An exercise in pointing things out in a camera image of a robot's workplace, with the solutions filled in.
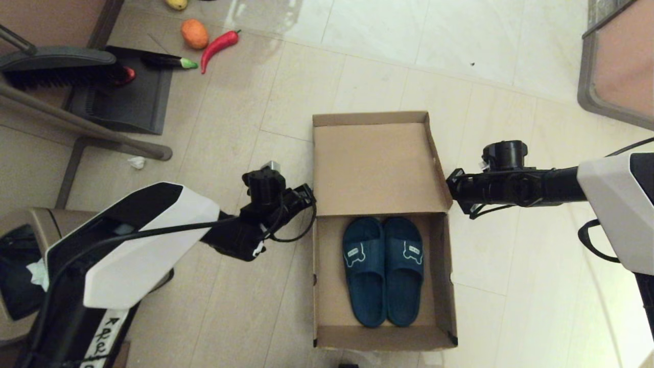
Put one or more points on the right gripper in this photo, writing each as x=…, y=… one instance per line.
x=466, y=189

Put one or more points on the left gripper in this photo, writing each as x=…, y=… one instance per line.
x=292, y=204

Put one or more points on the brown cardboard shoe box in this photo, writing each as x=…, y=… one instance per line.
x=378, y=168

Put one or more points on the dark blue slipper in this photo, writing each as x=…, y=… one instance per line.
x=406, y=296
x=364, y=296

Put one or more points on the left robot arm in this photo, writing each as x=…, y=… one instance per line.
x=153, y=230

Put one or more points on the red chili pepper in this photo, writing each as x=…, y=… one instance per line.
x=217, y=47

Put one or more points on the white crumpled tissue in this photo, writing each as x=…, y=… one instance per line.
x=137, y=162
x=37, y=273

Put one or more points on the orange toy fruit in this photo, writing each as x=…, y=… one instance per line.
x=194, y=35

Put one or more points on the toy eggplant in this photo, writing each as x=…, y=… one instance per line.
x=163, y=62

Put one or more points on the dark grey dustpan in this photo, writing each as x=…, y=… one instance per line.
x=127, y=105

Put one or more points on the small red toy fruit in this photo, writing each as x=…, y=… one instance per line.
x=130, y=75

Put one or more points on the yellow toy fruit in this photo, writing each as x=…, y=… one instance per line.
x=176, y=4

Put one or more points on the closed brown cardboard carton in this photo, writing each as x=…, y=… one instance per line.
x=121, y=358

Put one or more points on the brown trash bin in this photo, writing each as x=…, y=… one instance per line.
x=51, y=220

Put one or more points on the black broom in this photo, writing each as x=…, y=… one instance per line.
x=61, y=75

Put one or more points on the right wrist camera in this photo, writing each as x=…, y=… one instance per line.
x=485, y=164

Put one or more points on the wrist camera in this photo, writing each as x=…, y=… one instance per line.
x=485, y=164
x=272, y=166

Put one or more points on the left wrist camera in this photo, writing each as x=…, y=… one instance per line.
x=272, y=166

